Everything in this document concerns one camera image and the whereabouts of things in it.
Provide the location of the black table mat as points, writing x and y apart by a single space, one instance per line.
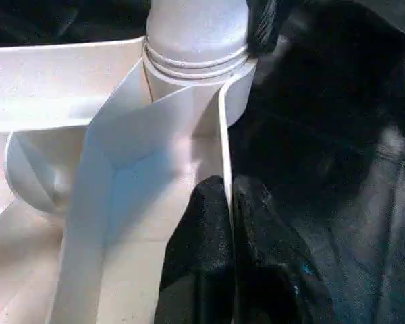
357 219

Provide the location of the white plastic table leg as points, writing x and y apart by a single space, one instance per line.
195 27

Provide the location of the white plastic table top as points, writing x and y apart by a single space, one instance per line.
37 84

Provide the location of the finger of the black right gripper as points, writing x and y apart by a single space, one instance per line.
265 27

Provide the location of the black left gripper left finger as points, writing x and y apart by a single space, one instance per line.
199 256

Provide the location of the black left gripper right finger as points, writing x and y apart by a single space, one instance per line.
273 266

